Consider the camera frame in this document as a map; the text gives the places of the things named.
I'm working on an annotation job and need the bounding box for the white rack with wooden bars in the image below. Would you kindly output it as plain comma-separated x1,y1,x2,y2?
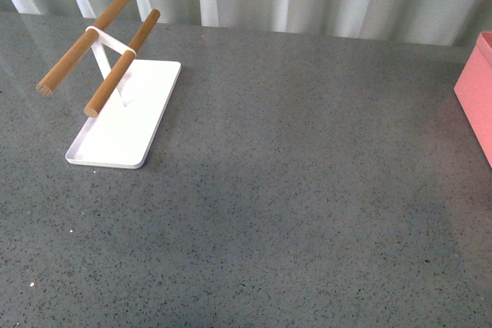
36,0,181,169

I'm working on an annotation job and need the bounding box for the pink plastic box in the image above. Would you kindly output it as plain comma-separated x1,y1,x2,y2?
454,31,492,164

